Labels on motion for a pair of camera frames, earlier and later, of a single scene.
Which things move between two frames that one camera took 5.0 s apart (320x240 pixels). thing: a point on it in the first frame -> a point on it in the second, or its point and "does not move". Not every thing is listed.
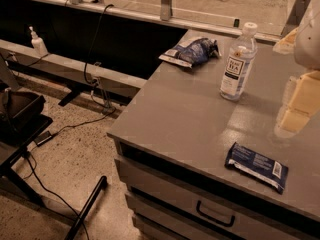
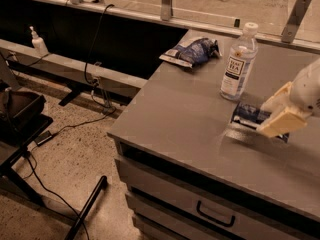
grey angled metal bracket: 296,14 does not move
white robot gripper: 308,42 -> 307,91
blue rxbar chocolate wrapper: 266,168 -> 253,117
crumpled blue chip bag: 194,52 does not move
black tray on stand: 21,111 does not move
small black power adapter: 42,138 does not move
